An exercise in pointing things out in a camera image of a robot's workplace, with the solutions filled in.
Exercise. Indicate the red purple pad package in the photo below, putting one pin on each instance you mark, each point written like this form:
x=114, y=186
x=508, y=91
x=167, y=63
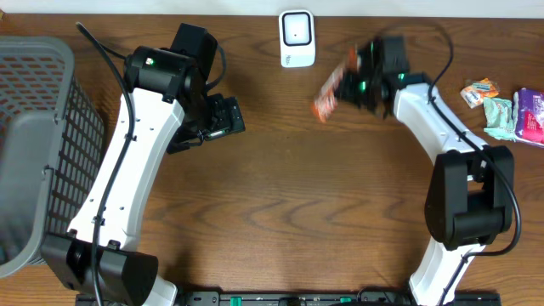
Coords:
x=528, y=105

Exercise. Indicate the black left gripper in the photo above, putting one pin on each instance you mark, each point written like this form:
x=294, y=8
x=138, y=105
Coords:
x=211, y=123

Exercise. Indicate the orange snack bar wrapper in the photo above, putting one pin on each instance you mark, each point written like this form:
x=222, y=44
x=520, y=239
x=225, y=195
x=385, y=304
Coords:
x=325, y=101

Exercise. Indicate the small orange tissue packet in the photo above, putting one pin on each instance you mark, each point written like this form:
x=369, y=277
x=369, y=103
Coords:
x=475, y=92

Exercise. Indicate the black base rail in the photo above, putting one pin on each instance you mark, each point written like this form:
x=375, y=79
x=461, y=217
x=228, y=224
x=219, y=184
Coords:
x=365, y=297

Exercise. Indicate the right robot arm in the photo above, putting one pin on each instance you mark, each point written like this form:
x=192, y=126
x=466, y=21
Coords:
x=471, y=209

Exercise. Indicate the grey plastic mesh basket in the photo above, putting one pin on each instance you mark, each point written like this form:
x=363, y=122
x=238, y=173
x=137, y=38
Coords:
x=51, y=146

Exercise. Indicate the mint green wipes packet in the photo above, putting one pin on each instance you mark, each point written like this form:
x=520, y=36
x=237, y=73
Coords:
x=499, y=118

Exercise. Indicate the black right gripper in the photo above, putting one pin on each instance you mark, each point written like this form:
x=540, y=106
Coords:
x=354, y=79

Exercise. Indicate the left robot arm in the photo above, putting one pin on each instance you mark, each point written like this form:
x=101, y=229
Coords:
x=168, y=105

